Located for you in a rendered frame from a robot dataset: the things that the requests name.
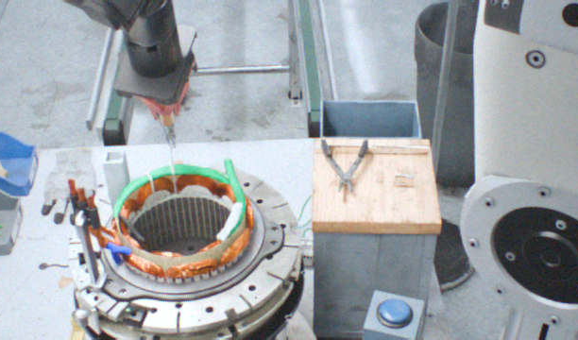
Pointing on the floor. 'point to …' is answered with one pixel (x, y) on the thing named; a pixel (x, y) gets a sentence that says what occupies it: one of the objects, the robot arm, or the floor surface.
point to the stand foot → (450, 257)
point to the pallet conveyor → (119, 137)
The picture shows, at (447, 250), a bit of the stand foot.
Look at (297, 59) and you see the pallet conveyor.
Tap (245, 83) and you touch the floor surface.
